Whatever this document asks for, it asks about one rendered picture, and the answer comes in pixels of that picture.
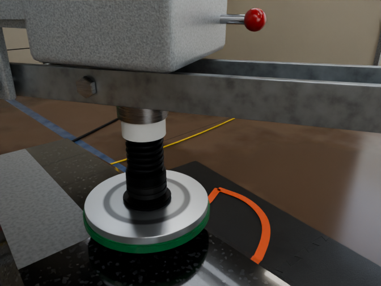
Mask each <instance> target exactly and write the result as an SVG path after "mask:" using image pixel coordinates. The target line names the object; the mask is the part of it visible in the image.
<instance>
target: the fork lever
mask: <svg viewBox="0 0 381 286"><path fill-rule="evenodd" d="M10 68H11V73H12V78H13V81H14V87H15V92H16V96H27V97H33V98H44V99H54V100H65V101H72V102H82V103H93V104H104V105H110V106H121V107H131V108H143V109H148V110H160V111H170V112H181V113H192V114H198V115H209V116H219V117H230V118H236V119H247V120H258V121H268V122H275V123H286V124H296V125H307V126H313V127H324V128H335V129H346V130H352V131H363V132H374V133H381V66H371V65H345V64H318V63H304V62H277V61H250V60H223V59H209V58H202V59H200V60H197V61H195V62H193V63H191V64H189V65H187V66H184V67H182V68H180V69H178V70H175V72H171V73H168V74H159V73H147V72H140V71H128V70H116V69H104V68H92V67H85V66H73V65H61V64H49V63H43V64H26V63H16V62H10Z"/></svg>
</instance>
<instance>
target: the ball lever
mask: <svg viewBox="0 0 381 286"><path fill-rule="evenodd" d="M265 23H266V15H265V13H264V12H263V10H262V9H259V8H252V9H250V10H248V11H247V13H246V14H221V15H220V24H242V25H245V27H246V28H247V29H248V30H250V31H252V32H256V31H259V30H261V29H262V28H263V27H264V26H265Z"/></svg>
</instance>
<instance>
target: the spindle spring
mask: <svg viewBox="0 0 381 286"><path fill-rule="evenodd" d="M153 142H154V143H153ZM150 143H152V144H150ZM134 144H137V145H134ZM142 144H149V145H142ZM125 145H126V152H127V153H126V157H127V160H126V162H127V168H128V170H129V171H130V172H132V173H135V174H151V173H154V172H156V171H162V172H163V171H164V154H163V153H164V149H163V147H164V143H163V138H161V139H159V140H156V141H151V142H133V141H128V140H126V142H125ZM154 148H155V149H154ZM151 149H152V150H151ZM135 150H137V151H143V150H149V151H145V152H137V151H135ZM150 155H152V156H150ZM146 156H150V157H146ZM141 157H142V158H141ZM152 161H153V162H152ZM135 162H137V163H135ZM145 162H149V163H145ZM150 167H152V168H150ZM135 168H136V169H135ZM147 168H149V169H147Z"/></svg>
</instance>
